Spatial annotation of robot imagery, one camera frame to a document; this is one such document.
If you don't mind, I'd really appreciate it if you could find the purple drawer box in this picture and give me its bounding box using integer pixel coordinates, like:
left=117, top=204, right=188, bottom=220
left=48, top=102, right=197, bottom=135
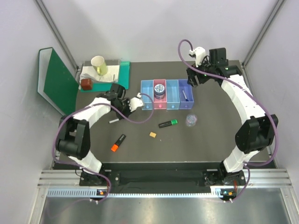
left=178, top=79, right=194, bottom=110

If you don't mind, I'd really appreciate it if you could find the pink drawer box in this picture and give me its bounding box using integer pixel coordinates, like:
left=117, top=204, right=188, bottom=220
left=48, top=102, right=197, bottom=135
left=154, top=79, right=167, bottom=109

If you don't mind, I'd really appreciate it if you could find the white blue marker pen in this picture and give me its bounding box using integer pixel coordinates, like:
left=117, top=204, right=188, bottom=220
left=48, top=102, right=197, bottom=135
left=182, top=90, right=189, bottom=102

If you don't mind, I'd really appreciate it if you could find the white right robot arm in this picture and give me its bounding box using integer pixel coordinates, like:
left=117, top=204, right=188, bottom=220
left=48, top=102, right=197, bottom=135
left=186, top=47, right=278, bottom=185

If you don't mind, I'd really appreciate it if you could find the dark red cube box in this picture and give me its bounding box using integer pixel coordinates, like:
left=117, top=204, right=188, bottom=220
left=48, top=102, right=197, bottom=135
left=80, top=78, right=93, bottom=91

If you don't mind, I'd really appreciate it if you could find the cream yellow mug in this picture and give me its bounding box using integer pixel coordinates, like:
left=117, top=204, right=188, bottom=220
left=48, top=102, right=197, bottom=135
left=91, top=56, right=108, bottom=76

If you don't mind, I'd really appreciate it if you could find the green binder folder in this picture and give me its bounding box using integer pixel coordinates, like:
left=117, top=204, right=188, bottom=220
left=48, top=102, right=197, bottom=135
left=37, top=47, right=78, bottom=115

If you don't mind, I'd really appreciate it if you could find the clear plastic pin jar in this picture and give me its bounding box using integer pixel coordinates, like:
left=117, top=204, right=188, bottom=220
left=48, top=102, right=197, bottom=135
left=185, top=114, right=198, bottom=127

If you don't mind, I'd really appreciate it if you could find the teal green notebook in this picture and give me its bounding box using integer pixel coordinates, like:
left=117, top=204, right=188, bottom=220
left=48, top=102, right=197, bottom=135
left=80, top=61, right=130, bottom=92

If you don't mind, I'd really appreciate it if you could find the grey slotted cable duct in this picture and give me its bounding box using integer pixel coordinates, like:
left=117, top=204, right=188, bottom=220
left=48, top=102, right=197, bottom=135
left=46, top=186, right=236, bottom=199

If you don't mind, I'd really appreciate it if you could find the small tan eraser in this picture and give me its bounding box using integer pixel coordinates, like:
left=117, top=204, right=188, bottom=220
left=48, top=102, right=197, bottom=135
left=149, top=132, right=157, bottom=138

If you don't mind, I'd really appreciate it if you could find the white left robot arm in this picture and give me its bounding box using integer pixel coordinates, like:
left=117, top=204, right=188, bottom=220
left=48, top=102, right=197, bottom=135
left=54, top=84, right=144, bottom=185

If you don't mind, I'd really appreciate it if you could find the orange black highlighter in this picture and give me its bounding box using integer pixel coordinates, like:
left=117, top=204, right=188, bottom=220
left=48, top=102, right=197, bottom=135
left=111, top=134, right=126, bottom=152

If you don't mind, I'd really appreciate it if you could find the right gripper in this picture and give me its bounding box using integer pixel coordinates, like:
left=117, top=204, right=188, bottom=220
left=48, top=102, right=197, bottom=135
left=186, top=56, right=215, bottom=88

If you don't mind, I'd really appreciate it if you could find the white black marker pen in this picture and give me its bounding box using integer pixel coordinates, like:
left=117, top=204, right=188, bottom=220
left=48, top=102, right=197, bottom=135
left=109, top=119, right=119, bottom=124

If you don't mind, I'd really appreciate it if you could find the green black highlighter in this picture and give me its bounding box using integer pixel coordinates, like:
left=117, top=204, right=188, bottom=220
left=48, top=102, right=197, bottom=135
left=158, top=119, right=178, bottom=128

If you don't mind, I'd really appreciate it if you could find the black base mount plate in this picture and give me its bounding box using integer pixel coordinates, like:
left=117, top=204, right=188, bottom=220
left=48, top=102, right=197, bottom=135
left=78, top=169, right=246, bottom=187

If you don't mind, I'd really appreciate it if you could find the white paper stack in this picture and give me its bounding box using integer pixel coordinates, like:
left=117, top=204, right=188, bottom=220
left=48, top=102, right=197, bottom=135
left=79, top=60, right=121, bottom=83

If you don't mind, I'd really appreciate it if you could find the blue round lidded jar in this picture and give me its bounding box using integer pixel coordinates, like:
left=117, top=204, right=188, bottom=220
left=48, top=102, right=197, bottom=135
left=154, top=84, right=166, bottom=99

